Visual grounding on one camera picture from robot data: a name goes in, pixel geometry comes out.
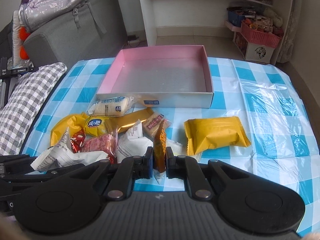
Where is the white pleated snack packet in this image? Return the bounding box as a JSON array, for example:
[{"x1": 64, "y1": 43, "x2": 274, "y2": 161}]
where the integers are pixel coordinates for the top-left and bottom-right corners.
[{"x1": 116, "y1": 120, "x2": 153, "y2": 163}]

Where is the red plastic basket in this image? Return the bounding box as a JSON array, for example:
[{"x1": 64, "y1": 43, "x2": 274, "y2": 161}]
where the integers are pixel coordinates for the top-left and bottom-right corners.
[{"x1": 241, "y1": 20, "x2": 281, "y2": 49}]

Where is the white text snack packet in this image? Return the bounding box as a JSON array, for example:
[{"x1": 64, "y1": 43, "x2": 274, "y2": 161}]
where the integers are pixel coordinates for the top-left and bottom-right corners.
[{"x1": 31, "y1": 128, "x2": 107, "y2": 172}]

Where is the clear cracker packet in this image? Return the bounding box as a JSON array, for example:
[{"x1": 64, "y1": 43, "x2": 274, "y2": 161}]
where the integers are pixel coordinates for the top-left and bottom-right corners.
[{"x1": 143, "y1": 112, "x2": 171, "y2": 138}]

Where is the power strip on floor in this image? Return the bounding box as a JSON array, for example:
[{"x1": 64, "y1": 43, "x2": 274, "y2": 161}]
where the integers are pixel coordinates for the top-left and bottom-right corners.
[{"x1": 126, "y1": 35, "x2": 148, "y2": 48}]

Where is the gold wafer bar packet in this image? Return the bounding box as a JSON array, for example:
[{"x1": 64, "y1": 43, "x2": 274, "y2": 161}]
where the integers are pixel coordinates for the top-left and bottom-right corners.
[{"x1": 105, "y1": 108, "x2": 154, "y2": 133}]

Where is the red candy packet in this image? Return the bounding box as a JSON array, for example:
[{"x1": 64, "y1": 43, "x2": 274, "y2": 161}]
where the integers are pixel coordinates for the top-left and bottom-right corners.
[{"x1": 71, "y1": 129, "x2": 86, "y2": 153}]

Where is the pink peach snack bar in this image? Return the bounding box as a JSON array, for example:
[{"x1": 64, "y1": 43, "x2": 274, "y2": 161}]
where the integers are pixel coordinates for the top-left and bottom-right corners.
[{"x1": 81, "y1": 132, "x2": 118, "y2": 164}]

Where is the blue white checkered tablecloth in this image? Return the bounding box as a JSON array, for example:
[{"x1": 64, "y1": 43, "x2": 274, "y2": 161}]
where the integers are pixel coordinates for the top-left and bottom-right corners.
[{"x1": 22, "y1": 57, "x2": 319, "y2": 235}]

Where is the grey white checkered cushion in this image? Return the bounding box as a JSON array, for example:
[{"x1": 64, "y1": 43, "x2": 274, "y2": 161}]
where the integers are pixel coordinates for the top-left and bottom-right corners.
[{"x1": 1, "y1": 62, "x2": 67, "y2": 155}]

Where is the pink shallow cardboard box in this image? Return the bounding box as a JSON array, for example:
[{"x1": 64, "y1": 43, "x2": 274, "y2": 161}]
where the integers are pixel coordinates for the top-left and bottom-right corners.
[{"x1": 96, "y1": 45, "x2": 214, "y2": 108}]

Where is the small yellow snack bag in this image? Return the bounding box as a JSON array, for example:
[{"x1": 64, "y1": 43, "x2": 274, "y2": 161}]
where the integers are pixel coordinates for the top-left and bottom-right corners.
[{"x1": 184, "y1": 116, "x2": 251, "y2": 156}]

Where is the grey sofa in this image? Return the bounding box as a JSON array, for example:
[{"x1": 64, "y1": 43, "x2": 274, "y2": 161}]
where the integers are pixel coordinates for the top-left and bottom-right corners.
[{"x1": 23, "y1": 0, "x2": 127, "y2": 67}]

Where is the yellow blue-label snack packet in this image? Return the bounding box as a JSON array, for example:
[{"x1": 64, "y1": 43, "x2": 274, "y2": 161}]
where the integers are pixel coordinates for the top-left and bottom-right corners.
[{"x1": 84, "y1": 116, "x2": 113, "y2": 137}]

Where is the white bread roll packet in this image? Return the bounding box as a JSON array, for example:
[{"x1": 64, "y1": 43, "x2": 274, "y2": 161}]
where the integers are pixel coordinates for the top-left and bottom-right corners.
[{"x1": 87, "y1": 96, "x2": 137, "y2": 117}]

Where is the white bookshelf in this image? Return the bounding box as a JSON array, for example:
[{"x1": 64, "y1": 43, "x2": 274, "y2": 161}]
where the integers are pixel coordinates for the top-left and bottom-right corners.
[{"x1": 135, "y1": 0, "x2": 299, "y2": 66}]

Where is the white printed storage box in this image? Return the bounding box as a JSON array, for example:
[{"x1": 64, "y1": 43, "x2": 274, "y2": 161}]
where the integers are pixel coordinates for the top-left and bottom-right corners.
[{"x1": 233, "y1": 32, "x2": 274, "y2": 64}]

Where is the orange white snack packet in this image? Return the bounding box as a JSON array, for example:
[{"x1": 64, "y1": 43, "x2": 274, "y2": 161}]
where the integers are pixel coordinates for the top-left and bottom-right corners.
[{"x1": 153, "y1": 120, "x2": 167, "y2": 184}]

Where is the blue storage bin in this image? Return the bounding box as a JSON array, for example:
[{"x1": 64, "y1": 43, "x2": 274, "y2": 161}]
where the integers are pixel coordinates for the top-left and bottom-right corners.
[{"x1": 227, "y1": 7, "x2": 256, "y2": 27}]

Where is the large yellow snack bag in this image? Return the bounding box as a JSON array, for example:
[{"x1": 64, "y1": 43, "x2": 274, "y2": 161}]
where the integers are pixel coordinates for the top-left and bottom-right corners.
[{"x1": 50, "y1": 112, "x2": 89, "y2": 146}]

